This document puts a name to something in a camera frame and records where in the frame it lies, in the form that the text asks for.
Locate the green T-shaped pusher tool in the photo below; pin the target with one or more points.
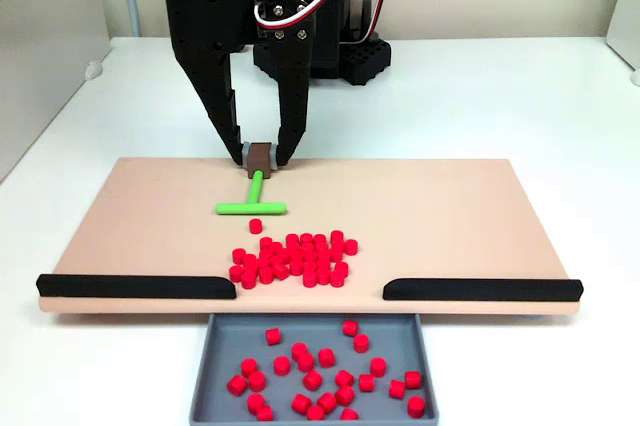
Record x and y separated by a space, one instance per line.
250 208

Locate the grey shallow tray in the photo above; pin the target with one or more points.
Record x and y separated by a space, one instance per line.
225 343

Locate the beige rectangular board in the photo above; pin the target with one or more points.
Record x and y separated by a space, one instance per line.
425 221

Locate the black edge rail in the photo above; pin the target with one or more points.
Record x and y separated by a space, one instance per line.
135 287
480 290

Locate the red cylindrical granule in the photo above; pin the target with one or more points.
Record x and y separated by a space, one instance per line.
306 362
323 257
413 379
266 243
326 357
350 328
237 385
323 266
249 280
338 278
275 262
284 255
277 249
326 402
310 278
378 366
336 253
361 343
250 261
321 249
344 378
257 381
310 257
397 389
273 336
341 268
299 351
297 266
297 256
293 248
344 395
255 226
236 273
249 270
255 403
337 245
264 413
239 255
308 249
292 240
319 239
262 264
301 403
337 237
281 272
282 365
416 406
265 255
266 275
312 380
351 246
306 239
323 276
366 382
349 414
315 413
249 367
310 267

